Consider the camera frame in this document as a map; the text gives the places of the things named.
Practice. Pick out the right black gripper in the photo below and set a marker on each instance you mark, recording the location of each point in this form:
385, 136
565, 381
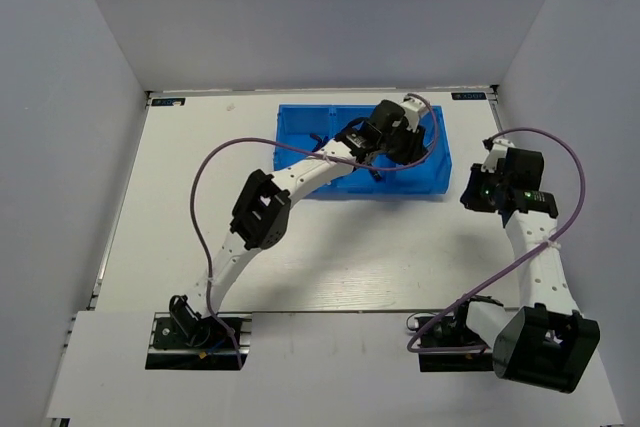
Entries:
470, 197

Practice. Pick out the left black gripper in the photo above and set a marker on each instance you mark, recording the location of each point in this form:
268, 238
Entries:
414, 152

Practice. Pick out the large hex key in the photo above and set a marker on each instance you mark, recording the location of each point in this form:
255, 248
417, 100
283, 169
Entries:
320, 141

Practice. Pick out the blue handled screwdriver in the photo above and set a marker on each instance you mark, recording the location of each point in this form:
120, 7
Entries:
377, 177

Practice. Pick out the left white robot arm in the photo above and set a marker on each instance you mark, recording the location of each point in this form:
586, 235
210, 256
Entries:
260, 215

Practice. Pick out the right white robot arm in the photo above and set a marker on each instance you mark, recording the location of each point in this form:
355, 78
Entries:
547, 343

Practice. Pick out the right corner label sticker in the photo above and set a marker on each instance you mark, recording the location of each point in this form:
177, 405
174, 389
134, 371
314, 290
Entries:
468, 96

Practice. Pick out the corner label sticker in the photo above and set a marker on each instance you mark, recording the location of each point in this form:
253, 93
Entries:
168, 102
468, 96

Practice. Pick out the left corner label sticker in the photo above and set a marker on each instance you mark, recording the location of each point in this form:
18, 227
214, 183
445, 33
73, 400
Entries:
168, 102

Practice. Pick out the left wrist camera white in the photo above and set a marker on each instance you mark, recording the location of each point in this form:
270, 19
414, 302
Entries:
415, 108

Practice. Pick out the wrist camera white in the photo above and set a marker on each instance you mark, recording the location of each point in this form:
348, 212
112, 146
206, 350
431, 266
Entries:
497, 149
415, 108

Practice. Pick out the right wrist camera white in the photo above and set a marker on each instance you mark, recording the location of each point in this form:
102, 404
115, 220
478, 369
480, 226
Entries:
497, 149

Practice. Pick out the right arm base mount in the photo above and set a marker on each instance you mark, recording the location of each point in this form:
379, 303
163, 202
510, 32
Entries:
458, 348

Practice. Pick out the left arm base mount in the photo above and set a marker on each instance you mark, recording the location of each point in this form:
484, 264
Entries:
169, 349

